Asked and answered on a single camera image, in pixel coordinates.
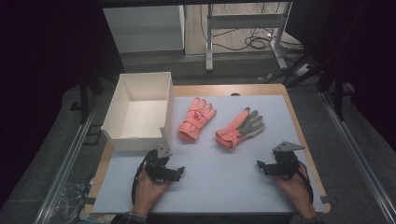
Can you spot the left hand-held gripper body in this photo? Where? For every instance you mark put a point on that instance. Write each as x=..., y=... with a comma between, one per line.
x=157, y=165

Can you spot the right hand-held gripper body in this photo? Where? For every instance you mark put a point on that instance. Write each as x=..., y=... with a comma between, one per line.
x=288, y=161

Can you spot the pink glove with grey palm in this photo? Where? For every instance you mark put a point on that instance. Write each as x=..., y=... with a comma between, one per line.
x=239, y=129

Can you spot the white cardboard box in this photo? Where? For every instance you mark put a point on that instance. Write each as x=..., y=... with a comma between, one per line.
x=141, y=118

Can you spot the pink glove with red mark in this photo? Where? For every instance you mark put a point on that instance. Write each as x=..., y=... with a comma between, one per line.
x=194, y=119

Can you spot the person's left hand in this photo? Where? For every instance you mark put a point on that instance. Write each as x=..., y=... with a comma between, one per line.
x=148, y=193

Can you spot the person's right hand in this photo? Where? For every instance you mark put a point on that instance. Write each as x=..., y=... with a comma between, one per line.
x=299, y=193

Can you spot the pale grey table mat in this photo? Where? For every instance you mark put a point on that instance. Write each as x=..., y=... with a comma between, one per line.
x=218, y=180

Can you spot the black stand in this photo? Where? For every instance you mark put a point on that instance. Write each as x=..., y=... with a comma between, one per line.
x=84, y=99
x=338, y=96

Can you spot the clear plastic bag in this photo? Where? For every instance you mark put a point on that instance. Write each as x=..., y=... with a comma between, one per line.
x=73, y=199

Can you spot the white cabinet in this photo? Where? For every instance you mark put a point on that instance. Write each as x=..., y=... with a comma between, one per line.
x=143, y=29

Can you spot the aluminium rail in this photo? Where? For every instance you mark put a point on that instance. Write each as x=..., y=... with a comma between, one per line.
x=358, y=155
x=67, y=161

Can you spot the grey metal desk frame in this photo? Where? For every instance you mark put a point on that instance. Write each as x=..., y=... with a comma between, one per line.
x=246, y=21

